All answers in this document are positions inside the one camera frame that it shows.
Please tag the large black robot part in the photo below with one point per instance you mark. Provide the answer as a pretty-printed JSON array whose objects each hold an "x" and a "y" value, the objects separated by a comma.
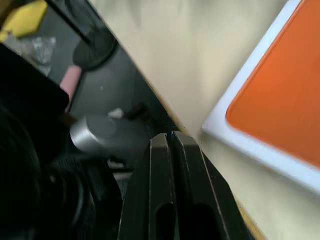
[{"x": 30, "y": 162}]

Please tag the black round stand base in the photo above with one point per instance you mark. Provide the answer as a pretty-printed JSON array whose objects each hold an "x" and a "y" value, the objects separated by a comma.
[{"x": 95, "y": 51}]

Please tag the phone box with white interior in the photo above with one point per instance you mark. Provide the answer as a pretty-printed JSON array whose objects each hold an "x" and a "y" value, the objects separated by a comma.
[{"x": 225, "y": 140}]

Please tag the pink block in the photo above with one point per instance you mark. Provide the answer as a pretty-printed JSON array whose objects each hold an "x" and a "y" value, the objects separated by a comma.
[{"x": 71, "y": 80}]

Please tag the crumpled clear plastic bag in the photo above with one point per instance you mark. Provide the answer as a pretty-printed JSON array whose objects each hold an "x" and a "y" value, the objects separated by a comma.
[{"x": 40, "y": 50}]

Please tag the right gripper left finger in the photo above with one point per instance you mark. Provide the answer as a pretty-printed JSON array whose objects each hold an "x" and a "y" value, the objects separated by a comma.
[{"x": 157, "y": 200}]

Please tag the yellow sponge block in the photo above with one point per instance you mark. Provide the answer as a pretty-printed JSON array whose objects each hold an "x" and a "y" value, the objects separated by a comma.
[{"x": 23, "y": 20}]

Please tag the silver robot body cylinder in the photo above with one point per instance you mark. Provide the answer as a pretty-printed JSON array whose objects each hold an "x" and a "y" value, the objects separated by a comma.
[{"x": 100, "y": 135}]

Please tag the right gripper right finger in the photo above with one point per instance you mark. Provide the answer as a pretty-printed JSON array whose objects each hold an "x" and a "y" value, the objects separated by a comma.
[{"x": 197, "y": 200}]

